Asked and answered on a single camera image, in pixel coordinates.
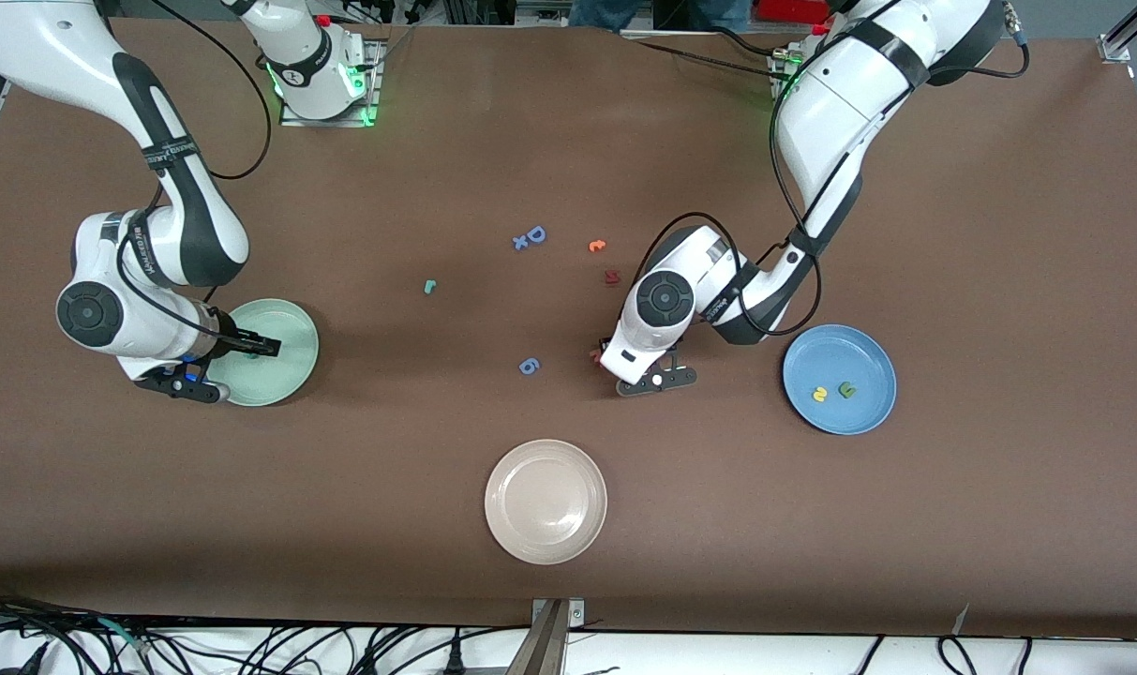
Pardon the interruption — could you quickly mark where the mint green plate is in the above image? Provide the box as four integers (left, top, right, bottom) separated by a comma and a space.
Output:
204, 298, 321, 408

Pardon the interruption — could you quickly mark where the beige plate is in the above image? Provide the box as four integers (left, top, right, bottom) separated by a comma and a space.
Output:
484, 439, 608, 565

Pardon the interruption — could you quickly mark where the brown table cover mat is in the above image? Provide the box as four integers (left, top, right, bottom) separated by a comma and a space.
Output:
0, 17, 1137, 640

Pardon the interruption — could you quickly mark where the person in blue jeans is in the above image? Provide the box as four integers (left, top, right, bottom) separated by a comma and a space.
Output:
568, 0, 752, 34

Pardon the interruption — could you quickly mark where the blue plate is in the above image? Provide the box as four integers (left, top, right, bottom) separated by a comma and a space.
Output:
782, 324, 898, 436

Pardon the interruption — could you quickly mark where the red box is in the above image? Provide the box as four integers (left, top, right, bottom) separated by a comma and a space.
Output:
754, 0, 836, 24

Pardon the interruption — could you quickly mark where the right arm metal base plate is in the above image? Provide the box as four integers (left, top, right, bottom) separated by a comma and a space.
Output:
279, 39, 382, 128

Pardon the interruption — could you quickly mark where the teal cable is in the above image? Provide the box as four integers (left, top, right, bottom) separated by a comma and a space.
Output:
97, 616, 155, 655

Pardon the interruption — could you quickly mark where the black cable connector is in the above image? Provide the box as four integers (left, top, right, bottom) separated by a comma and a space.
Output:
0, 642, 51, 675

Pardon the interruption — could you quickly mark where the aluminium profile bracket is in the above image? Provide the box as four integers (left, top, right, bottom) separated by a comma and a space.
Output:
504, 597, 586, 675

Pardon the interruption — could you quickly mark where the long black table cable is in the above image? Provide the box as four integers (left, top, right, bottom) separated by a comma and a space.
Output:
621, 36, 794, 83

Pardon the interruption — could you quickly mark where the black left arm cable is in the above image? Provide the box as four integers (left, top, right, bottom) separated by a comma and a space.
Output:
636, 0, 1033, 337

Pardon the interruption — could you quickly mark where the short black table cable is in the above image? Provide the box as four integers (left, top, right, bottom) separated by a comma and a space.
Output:
704, 26, 789, 59

